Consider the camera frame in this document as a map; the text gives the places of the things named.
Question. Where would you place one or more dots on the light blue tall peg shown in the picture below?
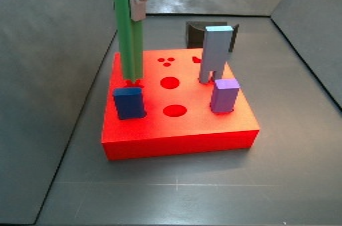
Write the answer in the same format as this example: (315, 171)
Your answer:
(216, 52)

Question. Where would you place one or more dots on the red shape sorter board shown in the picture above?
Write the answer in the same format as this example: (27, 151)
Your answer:
(180, 125)

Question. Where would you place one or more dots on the purple block peg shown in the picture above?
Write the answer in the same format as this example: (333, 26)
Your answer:
(225, 94)

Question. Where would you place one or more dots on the dark blue block peg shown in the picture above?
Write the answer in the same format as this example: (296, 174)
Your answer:
(129, 103)

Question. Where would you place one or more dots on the black curved holder stand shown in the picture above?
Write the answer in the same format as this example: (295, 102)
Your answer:
(196, 33)

